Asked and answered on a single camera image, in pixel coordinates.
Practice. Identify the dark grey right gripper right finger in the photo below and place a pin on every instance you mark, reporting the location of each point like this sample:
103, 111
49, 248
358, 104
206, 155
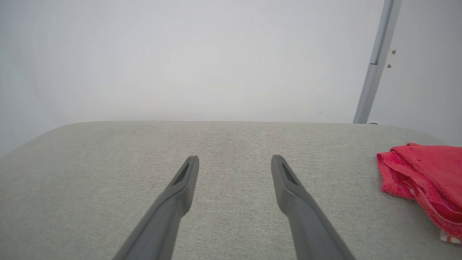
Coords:
301, 216

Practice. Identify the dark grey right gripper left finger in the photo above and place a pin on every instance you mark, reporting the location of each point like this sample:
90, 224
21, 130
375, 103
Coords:
166, 213

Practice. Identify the red cloth towel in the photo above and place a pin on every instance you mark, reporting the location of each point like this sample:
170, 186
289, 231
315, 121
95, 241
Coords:
429, 173

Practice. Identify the grey metal pole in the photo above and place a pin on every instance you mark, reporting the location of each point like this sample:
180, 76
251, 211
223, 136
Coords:
377, 61

